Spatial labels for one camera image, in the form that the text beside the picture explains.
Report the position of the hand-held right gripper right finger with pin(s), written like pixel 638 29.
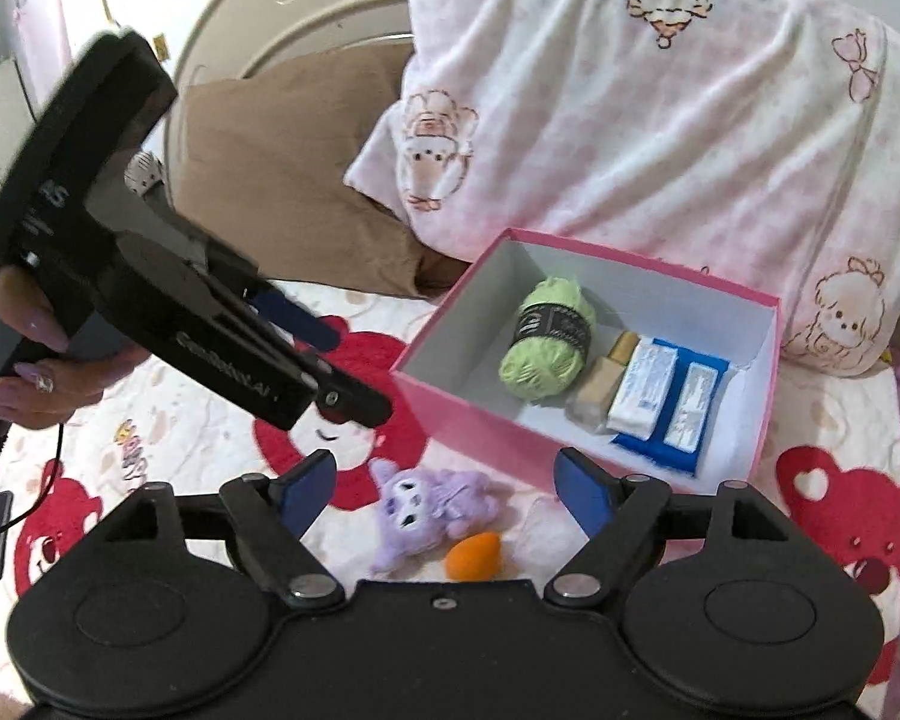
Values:
pixel 581 491

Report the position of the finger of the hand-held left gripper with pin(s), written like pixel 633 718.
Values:
pixel 352 397
pixel 300 322

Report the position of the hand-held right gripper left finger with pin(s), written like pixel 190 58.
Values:
pixel 311 491

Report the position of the pink cardboard box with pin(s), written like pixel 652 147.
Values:
pixel 450 405

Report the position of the foundation bottle with gold cap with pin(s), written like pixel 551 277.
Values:
pixel 600 390

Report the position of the purple plush toy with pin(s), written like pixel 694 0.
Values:
pixel 412 517

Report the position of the white tissue packet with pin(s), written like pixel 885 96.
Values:
pixel 641 390

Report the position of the orange makeup sponge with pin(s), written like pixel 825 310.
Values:
pixel 469 559

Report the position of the green yarn ball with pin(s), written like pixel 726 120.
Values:
pixel 532 367

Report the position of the blue wet wipe packet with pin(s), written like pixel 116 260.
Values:
pixel 686 409

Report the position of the person's left hand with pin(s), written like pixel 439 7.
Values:
pixel 52 386

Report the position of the clear plastic box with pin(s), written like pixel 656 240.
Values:
pixel 544 521

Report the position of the bear printed blanket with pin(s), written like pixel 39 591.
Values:
pixel 195 420

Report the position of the brown pillow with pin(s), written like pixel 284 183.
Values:
pixel 270 180

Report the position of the pink hanging cloth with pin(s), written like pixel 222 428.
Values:
pixel 41 22

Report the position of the pink lamb print pillow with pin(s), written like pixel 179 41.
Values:
pixel 607 127

